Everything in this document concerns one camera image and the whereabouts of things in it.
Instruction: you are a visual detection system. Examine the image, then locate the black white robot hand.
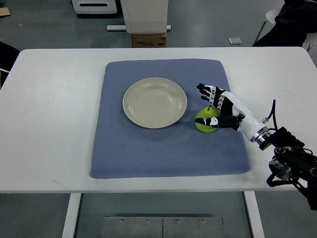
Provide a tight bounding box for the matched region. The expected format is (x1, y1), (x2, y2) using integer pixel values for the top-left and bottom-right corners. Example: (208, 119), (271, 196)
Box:
(195, 83), (272, 150)

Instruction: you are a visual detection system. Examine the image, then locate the green pear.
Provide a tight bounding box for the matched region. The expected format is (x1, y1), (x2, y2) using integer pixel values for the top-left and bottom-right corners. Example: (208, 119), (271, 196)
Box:
(195, 106), (220, 133)

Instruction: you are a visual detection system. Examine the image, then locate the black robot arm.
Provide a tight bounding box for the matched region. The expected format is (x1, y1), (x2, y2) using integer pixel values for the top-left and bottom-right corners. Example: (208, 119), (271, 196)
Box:
(259, 100), (317, 210)

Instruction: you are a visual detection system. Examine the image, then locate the grey floor socket plate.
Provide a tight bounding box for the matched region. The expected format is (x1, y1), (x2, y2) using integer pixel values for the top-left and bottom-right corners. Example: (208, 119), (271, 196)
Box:
(228, 37), (243, 45)

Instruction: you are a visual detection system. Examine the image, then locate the cream round plate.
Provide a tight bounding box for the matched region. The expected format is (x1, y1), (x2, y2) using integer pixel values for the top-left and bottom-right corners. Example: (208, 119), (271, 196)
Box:
(122, 77), (187, 129)

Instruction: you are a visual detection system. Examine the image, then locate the metal floor plate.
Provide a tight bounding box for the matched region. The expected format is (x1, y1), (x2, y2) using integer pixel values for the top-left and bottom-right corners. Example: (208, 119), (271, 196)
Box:
(101, 216), (225, 238)

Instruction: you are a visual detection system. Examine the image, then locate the white chair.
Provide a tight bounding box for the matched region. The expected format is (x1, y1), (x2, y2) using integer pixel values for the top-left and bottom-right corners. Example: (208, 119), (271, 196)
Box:
(254, 8), (317, 52)

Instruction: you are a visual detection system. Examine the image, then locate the blue textured mat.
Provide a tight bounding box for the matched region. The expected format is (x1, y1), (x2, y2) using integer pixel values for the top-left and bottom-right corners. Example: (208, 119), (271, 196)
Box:
(90, 59), (250, 179)

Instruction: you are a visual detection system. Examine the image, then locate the brown cardboard box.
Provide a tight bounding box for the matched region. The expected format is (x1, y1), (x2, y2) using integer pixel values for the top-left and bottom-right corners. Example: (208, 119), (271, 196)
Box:
(131, 33), (167, 48)

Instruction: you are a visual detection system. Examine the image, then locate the person in black clothes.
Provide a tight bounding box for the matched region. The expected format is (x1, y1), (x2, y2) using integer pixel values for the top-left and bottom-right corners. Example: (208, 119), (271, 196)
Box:
(253, 0), (317, 47)

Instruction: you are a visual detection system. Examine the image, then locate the white cabinet on base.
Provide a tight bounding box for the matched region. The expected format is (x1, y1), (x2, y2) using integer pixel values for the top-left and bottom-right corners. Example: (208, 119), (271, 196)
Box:
(106, 0), (171, 34)

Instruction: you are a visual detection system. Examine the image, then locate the white appliance with slot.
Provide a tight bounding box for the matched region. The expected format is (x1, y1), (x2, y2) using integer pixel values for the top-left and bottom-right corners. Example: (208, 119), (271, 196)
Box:
(71, 0), (117, 14)

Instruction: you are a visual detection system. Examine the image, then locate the white table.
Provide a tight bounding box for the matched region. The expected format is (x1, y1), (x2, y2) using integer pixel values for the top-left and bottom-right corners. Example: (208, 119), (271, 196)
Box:
(0, 47), (317, 238)

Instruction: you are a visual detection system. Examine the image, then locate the black chair at left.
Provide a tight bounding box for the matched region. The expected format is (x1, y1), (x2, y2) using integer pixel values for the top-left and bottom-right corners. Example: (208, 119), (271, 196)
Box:
(0, 42), (20, 87)

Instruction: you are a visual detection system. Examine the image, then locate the cardboard piece on floor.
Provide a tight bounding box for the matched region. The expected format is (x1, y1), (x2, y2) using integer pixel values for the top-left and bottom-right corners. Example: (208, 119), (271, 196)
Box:
(0, 7), (10, 17)

